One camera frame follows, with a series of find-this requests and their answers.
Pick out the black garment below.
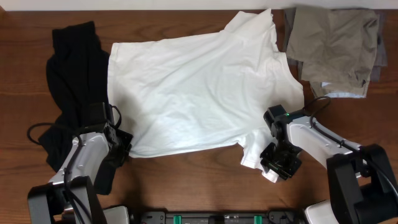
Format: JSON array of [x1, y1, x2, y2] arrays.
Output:
[[39, 21, 116, 195]]

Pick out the white t-shirt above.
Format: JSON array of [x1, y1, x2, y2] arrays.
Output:
[[108, 10, 304, 169]]

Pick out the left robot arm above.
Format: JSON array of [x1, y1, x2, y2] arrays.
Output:
[[27, 128, 132, 224]]

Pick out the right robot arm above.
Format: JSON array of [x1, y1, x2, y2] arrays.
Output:
[[260, 110, 397, 224]]

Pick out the khaki folded shorts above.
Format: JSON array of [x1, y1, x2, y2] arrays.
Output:
[[285, 5, 381, 98]]

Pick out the grey folded garment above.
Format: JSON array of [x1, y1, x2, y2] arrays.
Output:
[[282, 7, 388, 83]]

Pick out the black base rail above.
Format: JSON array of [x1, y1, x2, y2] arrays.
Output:
[[131, 210, 307, 224]]

